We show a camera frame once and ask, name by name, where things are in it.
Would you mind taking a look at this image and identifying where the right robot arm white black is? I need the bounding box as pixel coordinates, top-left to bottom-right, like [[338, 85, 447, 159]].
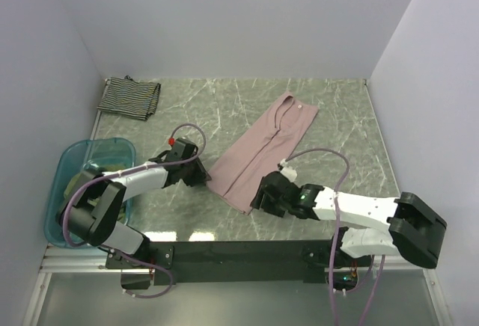
[[251, 171, 447, 269]]

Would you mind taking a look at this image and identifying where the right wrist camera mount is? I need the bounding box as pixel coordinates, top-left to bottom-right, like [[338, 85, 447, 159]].
[[278, 159, 297, 182]]

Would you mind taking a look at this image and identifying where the striped folded tank top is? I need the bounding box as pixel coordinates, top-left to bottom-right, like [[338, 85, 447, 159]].
[[97, 76, 161, 121]]

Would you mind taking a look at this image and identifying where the black base beam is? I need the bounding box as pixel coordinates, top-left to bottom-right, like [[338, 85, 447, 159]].
[[105, 240, 338, 286]]

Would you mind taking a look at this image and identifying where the pink tank top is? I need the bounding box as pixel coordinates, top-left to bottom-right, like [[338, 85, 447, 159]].
[[207, 92, 319, 215]]

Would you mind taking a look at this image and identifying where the green tank top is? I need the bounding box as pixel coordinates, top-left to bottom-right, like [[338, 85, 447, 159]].
[[64, 172, 130, 224]]

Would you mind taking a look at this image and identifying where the aluminium rail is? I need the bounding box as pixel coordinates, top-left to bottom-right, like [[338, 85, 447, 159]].
[[22, 243, 124, 326]]

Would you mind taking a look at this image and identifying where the blue plastic basket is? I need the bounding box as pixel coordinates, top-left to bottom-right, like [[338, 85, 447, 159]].
[[43, 138, 136, 248]]

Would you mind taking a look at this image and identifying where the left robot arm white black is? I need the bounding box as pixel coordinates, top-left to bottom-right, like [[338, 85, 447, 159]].
[[55, 138, 210, 268]]

